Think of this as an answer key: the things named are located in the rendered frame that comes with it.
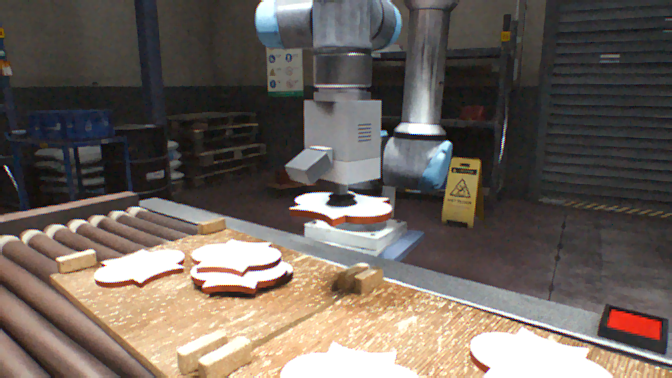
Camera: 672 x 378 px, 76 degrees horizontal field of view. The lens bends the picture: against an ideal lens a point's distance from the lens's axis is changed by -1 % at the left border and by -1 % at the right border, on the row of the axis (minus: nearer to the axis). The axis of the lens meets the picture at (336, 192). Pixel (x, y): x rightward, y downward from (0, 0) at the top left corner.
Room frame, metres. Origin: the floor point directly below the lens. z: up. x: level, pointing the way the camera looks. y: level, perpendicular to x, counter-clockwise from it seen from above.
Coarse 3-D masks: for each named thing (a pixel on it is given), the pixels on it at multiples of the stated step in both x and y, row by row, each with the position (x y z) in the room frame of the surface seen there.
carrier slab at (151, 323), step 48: (192, 240) 0.84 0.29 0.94; (240, 240) 0.84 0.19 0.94; (96, 288) 0.62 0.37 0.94; (144, 288) 0.62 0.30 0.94; (192, 288) 0.62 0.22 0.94; (288, 288) 0.62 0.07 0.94; (336, 288) 0.62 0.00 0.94; (144, 336) 0.49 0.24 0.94; (192, 336) 0.49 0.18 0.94; (240, 336) 0.49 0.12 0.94
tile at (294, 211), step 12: (324, 192) 0.65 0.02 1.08; (300, 204) 0.59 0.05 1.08; (312, 204) 0.58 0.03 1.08; (324, 204) 0.58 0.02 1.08; (360, 204) 0.58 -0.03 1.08; (372, 204) 0.58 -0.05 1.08; (384, 204) 0.58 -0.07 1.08; (312, 216) 0.56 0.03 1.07; (324, 216) 0.54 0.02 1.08; (336, 216) 0.53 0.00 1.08; (348, 216) 0.54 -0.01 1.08; (360, 216) 0.53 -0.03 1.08; (372, 216) 0.53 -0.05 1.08; (384, 216) 0.54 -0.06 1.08
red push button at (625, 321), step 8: (616, 312) 0.56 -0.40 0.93; (608, 320) 0.54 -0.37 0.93; (616, 320) 0.54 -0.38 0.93; (624, 320) 0.54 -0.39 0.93; (632, 320) 0.54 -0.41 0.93; (640, 320) 0.54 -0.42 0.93; (648, 320) 0.54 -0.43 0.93; (624, 328) 0.52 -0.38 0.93; (632, 328) 0.52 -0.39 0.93; (640, 328) 0.52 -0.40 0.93; (648, 328) 0.52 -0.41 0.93; (656, 328) 0.52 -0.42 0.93; (656, 336) 0.50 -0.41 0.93
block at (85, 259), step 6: (78, 252) 0.70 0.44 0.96; (84, 252) 0.70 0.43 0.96; (90, 252) 0.71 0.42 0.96; (60, 258) 0.68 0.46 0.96; (66, 258) 0.68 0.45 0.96; (72, 258) 0.68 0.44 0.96; (78, 258) 0.69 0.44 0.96; (84, 258) 0.70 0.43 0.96; (90, 258) 0.70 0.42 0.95; (60, 264) 0.67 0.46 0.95; (66, 264) 0.68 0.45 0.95; (72, 264) 0.68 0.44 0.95; (78, 264) 0.69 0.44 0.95; (84, 264) 0.69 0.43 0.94; (90, 264) 0.70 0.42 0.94; (60, 270) 0.67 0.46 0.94; (66, 270) 0.67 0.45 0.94; (72, 270) 0.68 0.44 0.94
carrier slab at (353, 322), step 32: (384, 288) 0.62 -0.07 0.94; (320, 320) 0.53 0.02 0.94; (352, 320) 0.53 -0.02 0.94; (384, 320) 0.53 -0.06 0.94; (416, 320) 0.53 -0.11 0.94; (448, 320) 0.53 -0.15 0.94; (480, 320) 0.53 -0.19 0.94; (256, 352) 0.46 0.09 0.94; (288, 352) 0.46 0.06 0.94; (320, 352) 0.46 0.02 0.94; (384, 352) 0.46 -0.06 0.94; (416, 352) 0.46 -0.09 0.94; (448, 352) 0.45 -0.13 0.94; (608, 352) 0.45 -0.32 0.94
